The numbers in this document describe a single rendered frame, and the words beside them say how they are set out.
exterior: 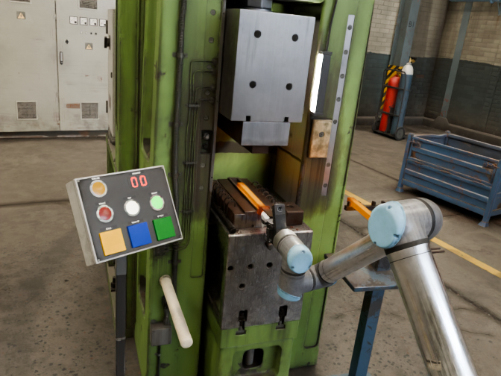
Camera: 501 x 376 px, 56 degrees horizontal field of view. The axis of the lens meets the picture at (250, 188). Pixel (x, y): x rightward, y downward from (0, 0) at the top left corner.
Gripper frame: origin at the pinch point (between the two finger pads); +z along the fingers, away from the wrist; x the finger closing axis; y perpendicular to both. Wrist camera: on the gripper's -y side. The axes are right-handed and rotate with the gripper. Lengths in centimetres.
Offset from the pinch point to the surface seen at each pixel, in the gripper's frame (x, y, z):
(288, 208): 13.6, 2.3, 7.3
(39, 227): -105, 110, 215
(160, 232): -45.2, -0.4, -15.1
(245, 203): -4.7, 1.7, 12.4
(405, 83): 469, 19, 548
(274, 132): 1.0, -32.2, 4.7
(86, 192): -70, -16, -15
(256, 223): -2.2, 6.8, 2.9
